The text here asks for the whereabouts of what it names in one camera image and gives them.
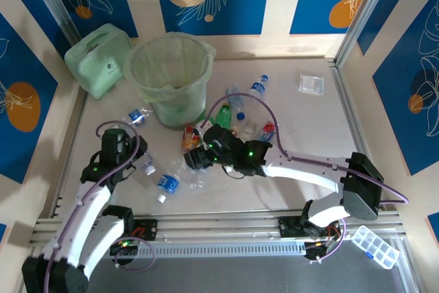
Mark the blue label bottle white cap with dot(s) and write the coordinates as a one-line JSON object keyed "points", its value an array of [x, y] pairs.
{"points": [[168, 184], [193, 179]]}

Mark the red yellow label bottle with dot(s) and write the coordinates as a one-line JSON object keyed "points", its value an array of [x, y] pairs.
{"points": [[188, 137]]}

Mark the small crushed blue label bottle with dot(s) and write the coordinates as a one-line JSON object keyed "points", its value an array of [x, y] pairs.
{"points": [[136, 114]]}

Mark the green bottle yellow cap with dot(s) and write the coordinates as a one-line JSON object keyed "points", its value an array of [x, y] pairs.
{"points": [[223, 116], [210, 120]]}

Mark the blue cap water bottle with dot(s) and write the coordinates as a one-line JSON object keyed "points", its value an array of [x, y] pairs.
{"points": [[257, 85]]}

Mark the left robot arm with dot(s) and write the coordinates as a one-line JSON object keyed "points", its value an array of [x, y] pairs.
{"points": [[96, 200]]}

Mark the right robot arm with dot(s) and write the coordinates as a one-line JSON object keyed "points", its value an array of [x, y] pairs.
{"points": [[308, 176]]}

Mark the translucent bin with green liner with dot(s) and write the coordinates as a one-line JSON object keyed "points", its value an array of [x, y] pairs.
{"points": [[171, 66]]}

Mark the blue red label bottle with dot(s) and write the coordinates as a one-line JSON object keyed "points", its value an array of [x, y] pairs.
{"points": [[267, 130]]}

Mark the crushed clear bottle blue label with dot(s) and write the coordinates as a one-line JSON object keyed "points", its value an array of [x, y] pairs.
{"points": [[236, 102]]}

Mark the left base control board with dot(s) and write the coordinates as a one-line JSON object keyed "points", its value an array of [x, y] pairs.
{"points": [[125, 246]]}

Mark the base control board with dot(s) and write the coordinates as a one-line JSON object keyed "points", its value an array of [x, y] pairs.
{"points": [[125, 246], [317, 250]]}

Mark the pale green lunch box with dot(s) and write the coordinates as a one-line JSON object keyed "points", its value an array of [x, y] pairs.
{"points": [[97, 63]]}

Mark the small clear plastic box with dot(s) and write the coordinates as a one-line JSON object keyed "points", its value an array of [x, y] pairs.
{"points": [[311, 83]]}

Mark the right base control board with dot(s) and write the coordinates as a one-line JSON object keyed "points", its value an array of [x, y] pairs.
{"points": [[317, 250]]}

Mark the clear compartment organiser box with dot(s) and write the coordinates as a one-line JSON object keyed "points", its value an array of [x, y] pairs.
{"points": [[375, 246]]}

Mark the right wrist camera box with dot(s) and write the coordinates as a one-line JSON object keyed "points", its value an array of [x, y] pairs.
{"points": [[200, 131]]}

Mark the aluminium table side rail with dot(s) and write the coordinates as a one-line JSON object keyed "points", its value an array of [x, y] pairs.
{"points": [[344, 111], [73, 125]]}

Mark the aluminium mounting rail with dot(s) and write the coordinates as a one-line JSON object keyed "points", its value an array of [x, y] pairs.
{"points": [[223, 219]]}

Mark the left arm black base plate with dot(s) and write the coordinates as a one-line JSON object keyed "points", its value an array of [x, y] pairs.
{"points": [[147, 229]]}

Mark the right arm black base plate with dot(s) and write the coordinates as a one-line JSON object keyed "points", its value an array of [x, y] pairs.
{"points": [[288, 226]]}

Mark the aluminium frame post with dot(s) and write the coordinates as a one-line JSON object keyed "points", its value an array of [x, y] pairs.
{"points": [[55, 1], [360, 15]]}

